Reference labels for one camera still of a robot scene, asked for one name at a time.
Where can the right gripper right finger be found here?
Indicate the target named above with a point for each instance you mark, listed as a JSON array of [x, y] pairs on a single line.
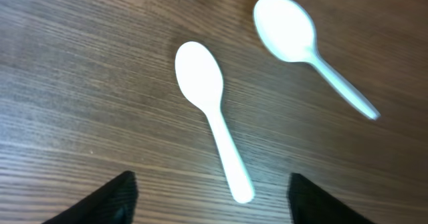
[[310, 204]]

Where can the white spoon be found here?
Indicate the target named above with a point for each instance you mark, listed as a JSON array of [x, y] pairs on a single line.
[[288, 32], [201, 82]]

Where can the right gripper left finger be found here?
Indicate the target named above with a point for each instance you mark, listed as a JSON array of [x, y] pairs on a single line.
[[113, 203]]

